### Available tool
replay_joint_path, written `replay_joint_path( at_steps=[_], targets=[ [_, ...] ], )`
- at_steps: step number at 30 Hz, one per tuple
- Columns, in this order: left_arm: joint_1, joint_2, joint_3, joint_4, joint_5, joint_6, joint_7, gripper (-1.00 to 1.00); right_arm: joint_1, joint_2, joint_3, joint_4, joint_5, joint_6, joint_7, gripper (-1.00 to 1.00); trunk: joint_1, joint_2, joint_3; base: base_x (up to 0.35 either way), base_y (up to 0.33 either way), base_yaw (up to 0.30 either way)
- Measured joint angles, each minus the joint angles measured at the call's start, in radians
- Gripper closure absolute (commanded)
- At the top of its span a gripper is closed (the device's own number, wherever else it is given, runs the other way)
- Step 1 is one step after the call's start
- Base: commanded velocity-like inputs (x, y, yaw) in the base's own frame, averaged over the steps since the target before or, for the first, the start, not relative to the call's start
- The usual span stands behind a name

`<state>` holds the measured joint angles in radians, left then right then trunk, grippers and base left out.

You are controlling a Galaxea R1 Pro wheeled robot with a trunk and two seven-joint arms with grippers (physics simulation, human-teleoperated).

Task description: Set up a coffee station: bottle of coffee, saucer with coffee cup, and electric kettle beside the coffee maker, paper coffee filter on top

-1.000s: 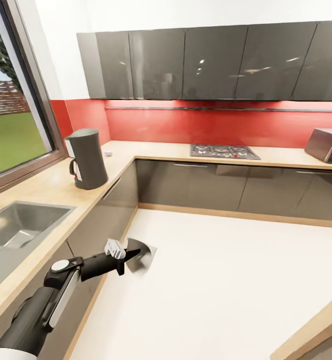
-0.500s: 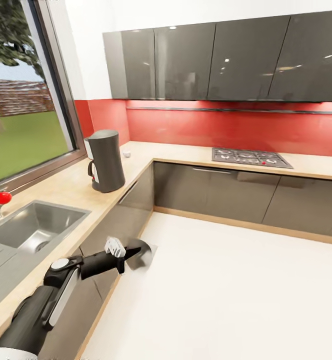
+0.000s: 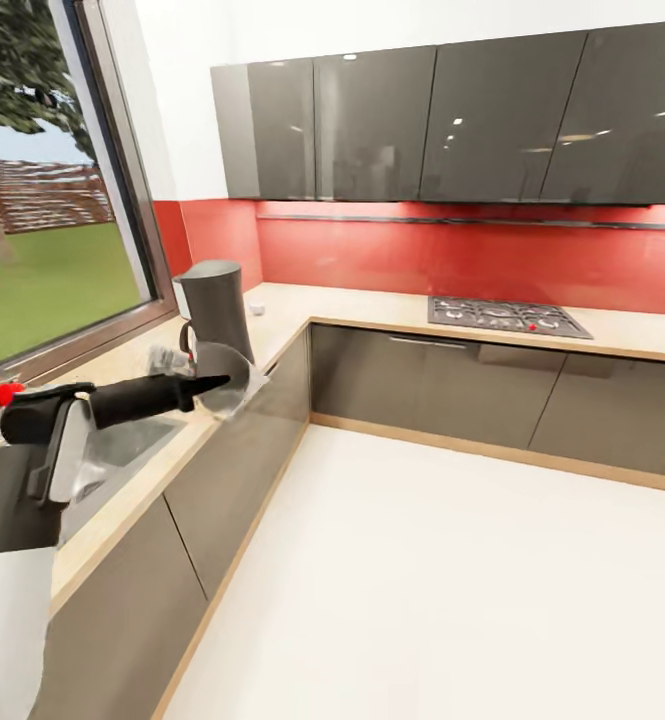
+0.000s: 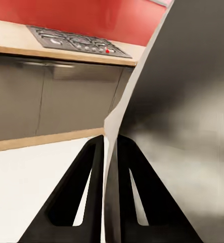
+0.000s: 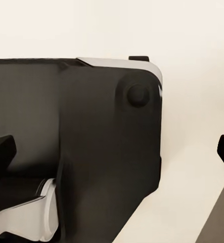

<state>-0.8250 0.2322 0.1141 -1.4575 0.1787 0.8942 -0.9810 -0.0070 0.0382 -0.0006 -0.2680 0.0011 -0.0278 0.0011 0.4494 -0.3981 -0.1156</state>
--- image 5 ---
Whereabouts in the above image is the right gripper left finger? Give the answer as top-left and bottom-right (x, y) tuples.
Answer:
(0, 135), (17, 180)

